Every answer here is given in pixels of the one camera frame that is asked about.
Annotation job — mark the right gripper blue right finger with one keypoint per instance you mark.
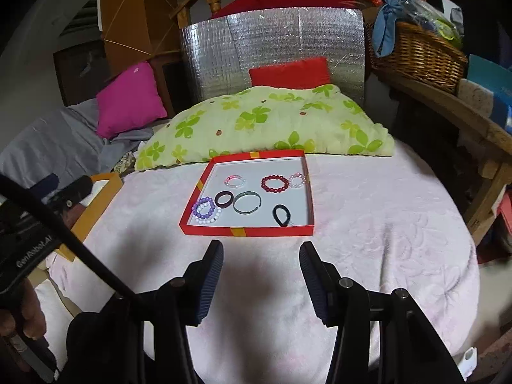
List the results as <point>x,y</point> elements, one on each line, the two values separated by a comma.
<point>322,283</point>

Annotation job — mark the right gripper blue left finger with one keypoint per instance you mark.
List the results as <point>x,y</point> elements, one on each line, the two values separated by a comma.
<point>201,278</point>

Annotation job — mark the silver metal bangle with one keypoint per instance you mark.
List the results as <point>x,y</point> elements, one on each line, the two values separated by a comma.
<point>247,203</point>

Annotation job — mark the person left hand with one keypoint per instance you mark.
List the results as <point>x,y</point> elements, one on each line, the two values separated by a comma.
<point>27,308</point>

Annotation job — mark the grey blanket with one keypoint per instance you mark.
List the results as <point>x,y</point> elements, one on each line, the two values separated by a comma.
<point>64,142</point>

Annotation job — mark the red shallow box tray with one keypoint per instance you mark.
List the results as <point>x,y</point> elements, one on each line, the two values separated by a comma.
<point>280,177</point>

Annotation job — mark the magenta cushion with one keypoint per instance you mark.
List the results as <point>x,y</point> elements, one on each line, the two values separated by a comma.
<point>130,102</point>

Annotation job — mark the green clover print pillow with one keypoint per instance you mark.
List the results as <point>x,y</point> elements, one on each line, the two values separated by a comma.
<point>319,120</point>

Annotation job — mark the red cushion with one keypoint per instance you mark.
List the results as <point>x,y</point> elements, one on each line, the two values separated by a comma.
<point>301,74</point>

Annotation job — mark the silver foil insulation sheet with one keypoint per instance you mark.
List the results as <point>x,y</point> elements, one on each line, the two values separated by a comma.
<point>219,53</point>

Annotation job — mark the wooden shelf table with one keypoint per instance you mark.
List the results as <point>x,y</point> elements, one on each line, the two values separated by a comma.
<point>495,167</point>

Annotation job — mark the brown wooden cabinet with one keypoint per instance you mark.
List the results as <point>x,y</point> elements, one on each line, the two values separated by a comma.
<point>137,30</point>

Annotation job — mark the wicker basket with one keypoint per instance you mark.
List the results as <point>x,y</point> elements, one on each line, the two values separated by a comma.
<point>420,56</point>

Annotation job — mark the teal cardboard box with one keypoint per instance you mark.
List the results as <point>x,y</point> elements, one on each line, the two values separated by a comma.
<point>496,82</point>

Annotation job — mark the blue cloth in basket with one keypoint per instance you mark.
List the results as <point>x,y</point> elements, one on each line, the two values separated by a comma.
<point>384,27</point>

